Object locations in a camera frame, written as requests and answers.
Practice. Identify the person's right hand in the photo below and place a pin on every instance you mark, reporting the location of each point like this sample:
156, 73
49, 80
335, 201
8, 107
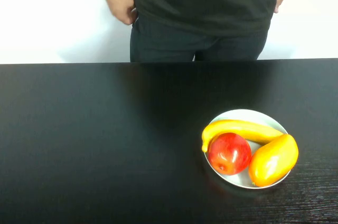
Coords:
121, 6

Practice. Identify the yellow banana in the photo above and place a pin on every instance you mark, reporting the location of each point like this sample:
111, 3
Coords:
237, 128

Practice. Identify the dark trousers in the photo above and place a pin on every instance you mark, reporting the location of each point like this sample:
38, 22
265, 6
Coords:
169, 44

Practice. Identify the white round plate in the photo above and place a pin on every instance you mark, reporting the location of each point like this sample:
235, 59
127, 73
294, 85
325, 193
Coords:
239, 115

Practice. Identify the orange yellow mango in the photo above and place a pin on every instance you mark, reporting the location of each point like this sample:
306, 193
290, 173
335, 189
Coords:
274, 159

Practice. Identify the red apple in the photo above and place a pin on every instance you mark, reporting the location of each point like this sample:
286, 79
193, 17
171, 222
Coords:
229, 154

